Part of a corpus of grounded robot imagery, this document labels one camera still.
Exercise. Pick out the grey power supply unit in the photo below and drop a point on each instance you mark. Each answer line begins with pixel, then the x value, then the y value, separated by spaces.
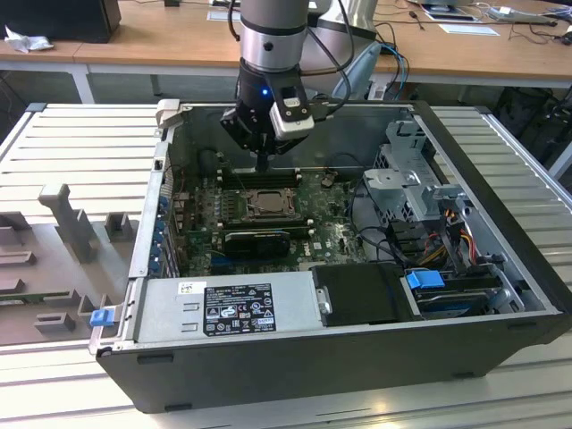
pixel 165 308

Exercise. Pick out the crumpled white paper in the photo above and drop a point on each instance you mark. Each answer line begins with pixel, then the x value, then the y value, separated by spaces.
pixel 29 42

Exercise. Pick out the blue disk carrier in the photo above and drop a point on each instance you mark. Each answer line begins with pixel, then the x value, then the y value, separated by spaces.
pixel 424 279

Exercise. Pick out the grey parts rack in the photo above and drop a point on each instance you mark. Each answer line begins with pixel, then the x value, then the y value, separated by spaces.
pixel 71 223

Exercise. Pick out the CPU socket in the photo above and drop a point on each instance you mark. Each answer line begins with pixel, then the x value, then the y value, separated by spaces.
pixel 245 214

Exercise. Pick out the black box on desk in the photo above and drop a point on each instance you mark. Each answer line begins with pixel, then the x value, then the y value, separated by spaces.
pixel 58 18

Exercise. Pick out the pale blue teach pendant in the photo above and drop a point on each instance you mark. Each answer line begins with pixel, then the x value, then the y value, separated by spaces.
pixel 362 67

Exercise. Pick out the black graphics card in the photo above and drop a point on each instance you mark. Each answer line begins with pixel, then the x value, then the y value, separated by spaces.
pixel 257 245

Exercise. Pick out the round coin battery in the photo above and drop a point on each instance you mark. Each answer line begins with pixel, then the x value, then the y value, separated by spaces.
pixel 327 179

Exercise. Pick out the black open PC case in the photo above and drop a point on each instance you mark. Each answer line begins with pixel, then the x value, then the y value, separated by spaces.
pixel 313 371

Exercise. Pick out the metal drive cage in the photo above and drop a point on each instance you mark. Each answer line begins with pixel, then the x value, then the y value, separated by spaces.
pixel 402 183

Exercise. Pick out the white paper sheet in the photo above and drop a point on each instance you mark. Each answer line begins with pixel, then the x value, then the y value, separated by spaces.
pixel 469 29

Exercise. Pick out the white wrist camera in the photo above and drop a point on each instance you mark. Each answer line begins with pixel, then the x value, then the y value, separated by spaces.
pixel 292 123

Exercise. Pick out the blue plastic case latch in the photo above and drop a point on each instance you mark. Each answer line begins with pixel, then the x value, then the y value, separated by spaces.
pixel 102 318

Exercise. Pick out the green motherboard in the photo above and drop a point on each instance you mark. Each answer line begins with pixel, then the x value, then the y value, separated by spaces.
pixel 330 232

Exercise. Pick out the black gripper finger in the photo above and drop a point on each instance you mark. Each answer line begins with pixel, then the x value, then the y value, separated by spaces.
pixel 241 132
pixel 283 146

